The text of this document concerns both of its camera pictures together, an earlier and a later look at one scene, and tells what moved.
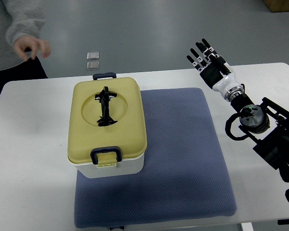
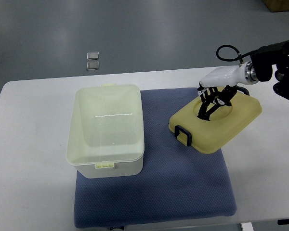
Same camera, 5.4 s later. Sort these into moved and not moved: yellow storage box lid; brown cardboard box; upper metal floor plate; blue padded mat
Moved: yellow storage box lid
Not moved: upper metal floor plate; blue padded mat; brown cardboard box
